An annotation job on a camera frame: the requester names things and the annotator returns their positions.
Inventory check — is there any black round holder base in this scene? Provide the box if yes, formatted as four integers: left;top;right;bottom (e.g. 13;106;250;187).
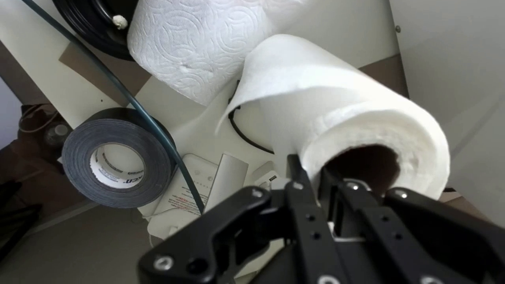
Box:
52;0;139;60

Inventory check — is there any embossed paper towel roll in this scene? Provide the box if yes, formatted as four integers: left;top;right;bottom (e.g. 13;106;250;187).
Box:
128;0;313;106

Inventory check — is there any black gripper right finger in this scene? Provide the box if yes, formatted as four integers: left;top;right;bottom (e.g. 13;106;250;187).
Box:
319;169;505;284

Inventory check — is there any white paper towel roll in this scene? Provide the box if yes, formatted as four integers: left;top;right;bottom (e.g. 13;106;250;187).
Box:
228;35;450;199

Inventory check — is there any black tape roll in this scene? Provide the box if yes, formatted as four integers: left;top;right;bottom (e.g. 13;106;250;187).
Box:
62;108;176;209

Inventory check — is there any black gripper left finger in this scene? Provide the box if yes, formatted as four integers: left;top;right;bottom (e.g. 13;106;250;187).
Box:
138;155;348;284

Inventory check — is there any dark green cable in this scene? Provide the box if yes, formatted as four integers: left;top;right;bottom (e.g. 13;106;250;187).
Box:
21;0;207;215

